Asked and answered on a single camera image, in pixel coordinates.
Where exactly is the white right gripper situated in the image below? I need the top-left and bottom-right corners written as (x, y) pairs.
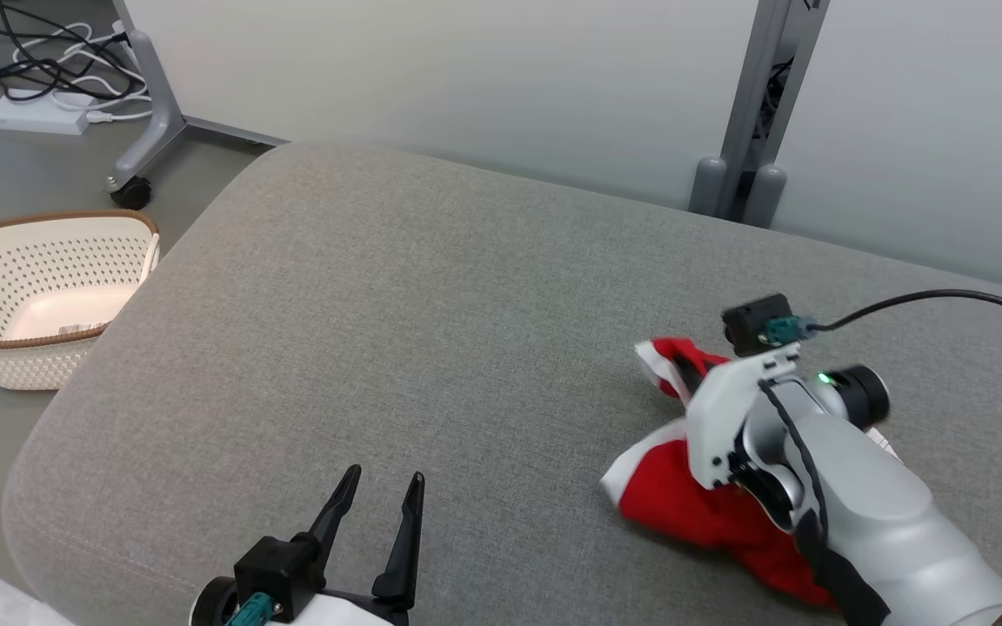
top-left (673, 342), bottom-right (803, 491)

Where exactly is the cream perforated laundry basket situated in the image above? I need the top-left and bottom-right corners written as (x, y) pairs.
top-left (0, 209), bottom-right (161, 390)

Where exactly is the grey metal partition post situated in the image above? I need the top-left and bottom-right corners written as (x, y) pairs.
top-left (690, 0), bottom-right (832, 229)

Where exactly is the grey cylindrical post foot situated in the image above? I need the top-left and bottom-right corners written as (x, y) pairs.
top-left (743, 165), bottom-right (787, 229)
top-left (691, 156), bottom-right (732, 216)

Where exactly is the grey metal stand leg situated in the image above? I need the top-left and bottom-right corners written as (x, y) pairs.
top-left (105, 0), bottom-right (289, 188)

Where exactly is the red shorts white waistband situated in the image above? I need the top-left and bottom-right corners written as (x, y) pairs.
top-left (599, 336), bottom-right (902, 609)

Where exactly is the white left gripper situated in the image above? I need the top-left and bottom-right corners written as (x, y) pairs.
top-left (271, 464), bottom-right (426, 626)

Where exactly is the white power strip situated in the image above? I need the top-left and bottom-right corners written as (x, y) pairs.
top-left (0, 91), bottom-right (95, 137)

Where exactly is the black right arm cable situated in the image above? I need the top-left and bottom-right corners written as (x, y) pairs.
top-left (762, 290), bottom-right (1002, 626)

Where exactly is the black castor wheel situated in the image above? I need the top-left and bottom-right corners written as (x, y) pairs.
top-left (110, 176), bottom-right (155, 211)

